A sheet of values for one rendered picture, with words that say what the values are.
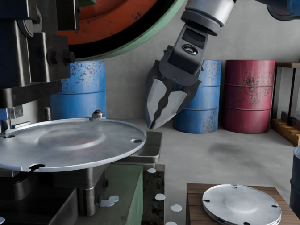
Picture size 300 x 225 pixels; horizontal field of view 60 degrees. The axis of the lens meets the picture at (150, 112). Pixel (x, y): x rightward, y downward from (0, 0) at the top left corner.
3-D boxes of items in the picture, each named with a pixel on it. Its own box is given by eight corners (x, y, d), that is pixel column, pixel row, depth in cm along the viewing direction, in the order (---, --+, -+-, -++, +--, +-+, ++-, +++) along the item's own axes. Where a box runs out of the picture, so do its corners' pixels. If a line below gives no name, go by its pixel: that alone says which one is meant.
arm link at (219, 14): (239, 1, 41) (193, -22, 40) (226, 29, 42) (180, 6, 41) (228, 9, 48) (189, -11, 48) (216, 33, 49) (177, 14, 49)
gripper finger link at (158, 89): (151, 122, 53) (171, 81, 51) (149, 130, 47) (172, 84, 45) (137, 115, 53) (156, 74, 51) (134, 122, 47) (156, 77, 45)
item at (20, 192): (68, 155, 62) (68, 143, 61) (20, 202, 43) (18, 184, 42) (5, 153, 63) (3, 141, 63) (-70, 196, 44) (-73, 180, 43)
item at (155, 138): (162, 187, 58) (163, 129, 55) (158, 227, 45) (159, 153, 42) (55, 182, 60) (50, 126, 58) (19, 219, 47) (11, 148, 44)
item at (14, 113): (26, 114, 52) (24, 96, 52) (11, 120, 48) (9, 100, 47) (11, 114, 53) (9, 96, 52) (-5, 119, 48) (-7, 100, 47)
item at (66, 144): (38, 119, 65) (38, 116, 65) (152, 122, 63) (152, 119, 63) (-65, 168, 37) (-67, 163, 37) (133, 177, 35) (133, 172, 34)
